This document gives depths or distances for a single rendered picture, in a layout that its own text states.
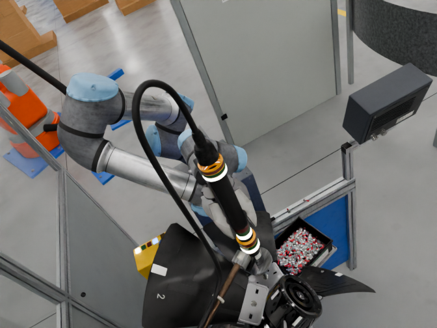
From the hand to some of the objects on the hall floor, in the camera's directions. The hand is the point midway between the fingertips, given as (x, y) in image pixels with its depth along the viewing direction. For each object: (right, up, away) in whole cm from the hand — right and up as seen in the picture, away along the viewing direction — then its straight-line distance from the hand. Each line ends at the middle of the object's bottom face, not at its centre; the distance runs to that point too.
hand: (240, 224), depth 61 cm
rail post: (+77, -51, +134) cm, 163 cm away
